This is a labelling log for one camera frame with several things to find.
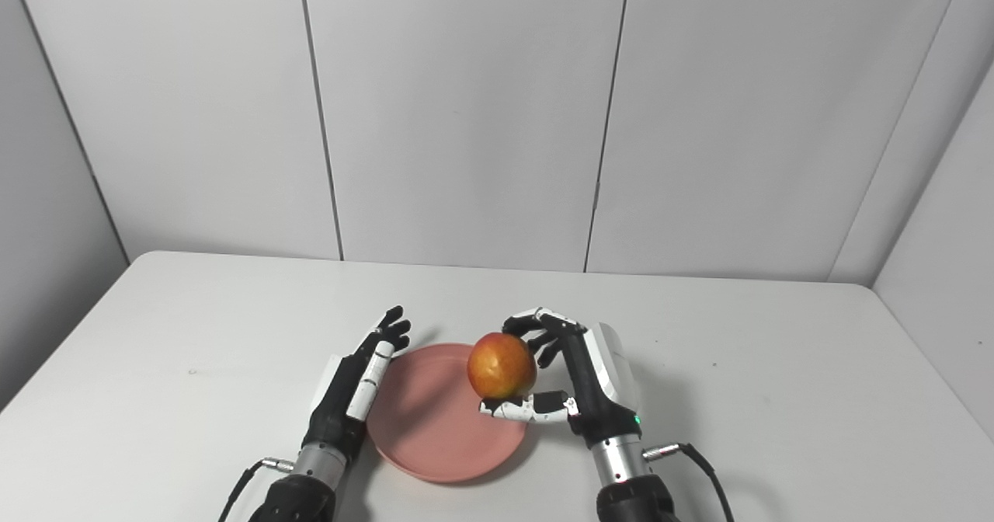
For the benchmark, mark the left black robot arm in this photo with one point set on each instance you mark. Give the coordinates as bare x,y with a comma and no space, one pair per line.
303,487

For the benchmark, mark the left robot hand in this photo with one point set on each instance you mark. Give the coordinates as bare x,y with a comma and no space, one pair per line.
353,390

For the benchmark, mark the red yellow apple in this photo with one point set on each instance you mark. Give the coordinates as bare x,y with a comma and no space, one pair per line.
501,365

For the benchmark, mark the pink plate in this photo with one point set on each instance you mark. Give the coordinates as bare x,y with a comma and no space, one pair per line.
435,421

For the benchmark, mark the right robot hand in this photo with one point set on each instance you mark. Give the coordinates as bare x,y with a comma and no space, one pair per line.
590,382

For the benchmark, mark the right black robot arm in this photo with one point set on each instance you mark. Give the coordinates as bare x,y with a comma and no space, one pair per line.
629,483

